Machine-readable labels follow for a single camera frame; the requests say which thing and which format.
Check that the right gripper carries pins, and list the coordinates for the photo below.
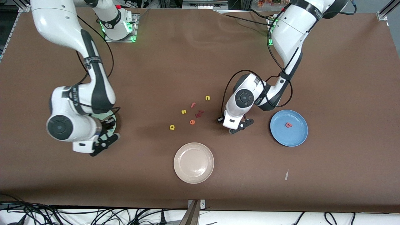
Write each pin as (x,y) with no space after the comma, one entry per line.
(107,125)

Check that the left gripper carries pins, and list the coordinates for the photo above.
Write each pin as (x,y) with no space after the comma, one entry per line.
(219,121)

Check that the pinkish red letter a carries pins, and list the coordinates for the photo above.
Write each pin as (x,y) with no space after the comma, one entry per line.
(288,125)

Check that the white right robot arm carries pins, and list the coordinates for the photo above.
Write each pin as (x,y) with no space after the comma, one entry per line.
(56,18)

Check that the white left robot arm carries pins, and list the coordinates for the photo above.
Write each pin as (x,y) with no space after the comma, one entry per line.
(290,31)

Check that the light green plate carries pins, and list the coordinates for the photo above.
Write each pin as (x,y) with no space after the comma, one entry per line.
(101,117)

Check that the blue plate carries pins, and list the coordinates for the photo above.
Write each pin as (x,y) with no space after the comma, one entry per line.
(289,134)

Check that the beige plate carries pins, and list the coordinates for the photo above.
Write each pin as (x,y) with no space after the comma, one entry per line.
(193,162)

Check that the black power plug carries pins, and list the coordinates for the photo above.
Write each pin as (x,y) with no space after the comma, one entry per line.
(162,217)

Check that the brown dried plant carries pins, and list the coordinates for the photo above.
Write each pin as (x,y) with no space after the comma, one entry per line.
(268,2)

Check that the grey metal equipment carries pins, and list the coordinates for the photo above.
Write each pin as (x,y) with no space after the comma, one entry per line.
(203,3)

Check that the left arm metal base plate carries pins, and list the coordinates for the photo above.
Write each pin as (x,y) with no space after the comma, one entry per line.
(270,34)

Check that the metal frame post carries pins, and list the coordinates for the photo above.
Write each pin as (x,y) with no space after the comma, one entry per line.
(193,215)

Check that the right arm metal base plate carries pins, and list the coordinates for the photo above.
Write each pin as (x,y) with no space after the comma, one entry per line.
(118,40)

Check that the aluminium table edge rail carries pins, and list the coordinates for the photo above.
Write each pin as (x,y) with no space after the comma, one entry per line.
(7,36)

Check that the aluminium corner bracket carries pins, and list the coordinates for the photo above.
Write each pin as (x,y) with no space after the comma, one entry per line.
(24,7)

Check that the aluminium frame profile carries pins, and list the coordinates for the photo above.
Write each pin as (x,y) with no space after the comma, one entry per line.
(382,15)

